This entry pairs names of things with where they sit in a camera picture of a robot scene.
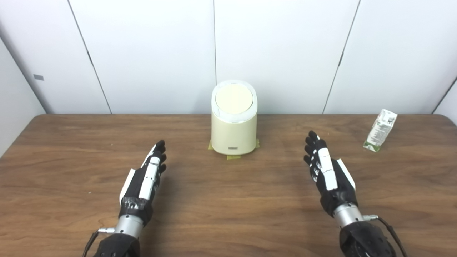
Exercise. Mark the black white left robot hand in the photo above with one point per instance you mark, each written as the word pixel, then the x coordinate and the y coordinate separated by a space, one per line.
pixel 137 200

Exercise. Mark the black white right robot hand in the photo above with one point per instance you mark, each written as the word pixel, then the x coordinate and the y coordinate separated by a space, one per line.
pixel 335 189

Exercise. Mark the green white milk carton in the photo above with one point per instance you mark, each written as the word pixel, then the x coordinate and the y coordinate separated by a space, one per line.
pixel 380 130

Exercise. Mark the cream-colored bin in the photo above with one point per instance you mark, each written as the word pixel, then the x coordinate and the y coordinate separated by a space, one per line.
pixel 234 134

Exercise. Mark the round cream bin lid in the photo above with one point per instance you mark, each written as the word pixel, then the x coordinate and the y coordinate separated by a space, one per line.
pixel 234 99

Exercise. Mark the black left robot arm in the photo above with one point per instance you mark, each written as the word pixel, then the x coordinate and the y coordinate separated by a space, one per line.
pixel 117 244

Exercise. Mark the gray wall sticker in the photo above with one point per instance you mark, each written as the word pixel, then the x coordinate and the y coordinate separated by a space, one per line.
pixel 38 77

